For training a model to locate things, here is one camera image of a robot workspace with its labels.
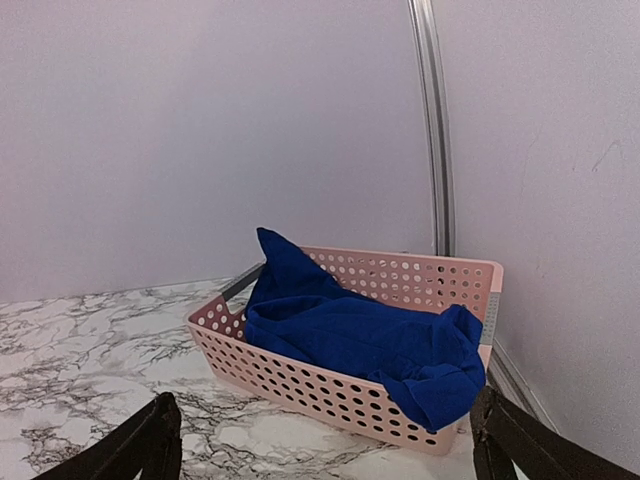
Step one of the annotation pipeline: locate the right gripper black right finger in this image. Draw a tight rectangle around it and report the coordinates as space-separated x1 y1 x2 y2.
470 386 639 480

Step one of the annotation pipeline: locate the blue printed t-shirt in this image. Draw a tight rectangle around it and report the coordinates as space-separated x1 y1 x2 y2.
245 228 486 431

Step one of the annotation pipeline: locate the pink perforated plastic basket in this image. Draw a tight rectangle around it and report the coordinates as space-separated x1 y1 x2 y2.
185 246 504 455

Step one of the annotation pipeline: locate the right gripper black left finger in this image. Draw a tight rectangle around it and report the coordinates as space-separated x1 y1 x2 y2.
38 392 182 480

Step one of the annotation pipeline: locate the right aluminium corner post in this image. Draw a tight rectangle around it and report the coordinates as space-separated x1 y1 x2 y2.
407 0 456 257

